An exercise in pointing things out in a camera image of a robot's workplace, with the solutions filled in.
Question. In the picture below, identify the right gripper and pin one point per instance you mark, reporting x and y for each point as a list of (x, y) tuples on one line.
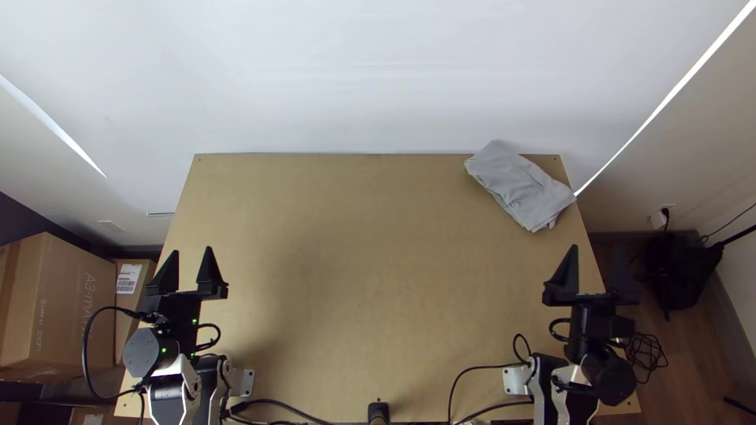
[(593, 327)]

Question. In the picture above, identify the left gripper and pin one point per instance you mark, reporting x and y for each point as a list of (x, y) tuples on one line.
[(177, 316)]

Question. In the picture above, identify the grey t-shirt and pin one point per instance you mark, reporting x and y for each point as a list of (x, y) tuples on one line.
[(520, 186)]

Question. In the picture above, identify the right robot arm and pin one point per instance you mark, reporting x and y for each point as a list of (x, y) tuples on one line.
[(608, 378)]

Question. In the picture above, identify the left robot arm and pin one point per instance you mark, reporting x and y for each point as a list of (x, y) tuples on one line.
[(147, 353)]

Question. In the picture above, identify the small labelled cardboard box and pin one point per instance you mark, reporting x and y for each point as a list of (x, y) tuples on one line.
[(133, 307)]

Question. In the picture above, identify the black bag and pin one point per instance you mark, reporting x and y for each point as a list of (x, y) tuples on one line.
[(676, 268)]

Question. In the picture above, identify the large cardboard box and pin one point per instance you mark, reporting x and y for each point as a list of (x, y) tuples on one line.
[(53, 301)]

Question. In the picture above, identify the black tripod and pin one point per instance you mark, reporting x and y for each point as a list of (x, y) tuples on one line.
[(735, 236)]

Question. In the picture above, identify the white wall socket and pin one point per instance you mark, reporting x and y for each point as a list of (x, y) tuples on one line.
[(660, 218)]

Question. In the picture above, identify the black camera stand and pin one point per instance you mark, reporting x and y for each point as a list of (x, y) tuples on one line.
[(378, 413)]

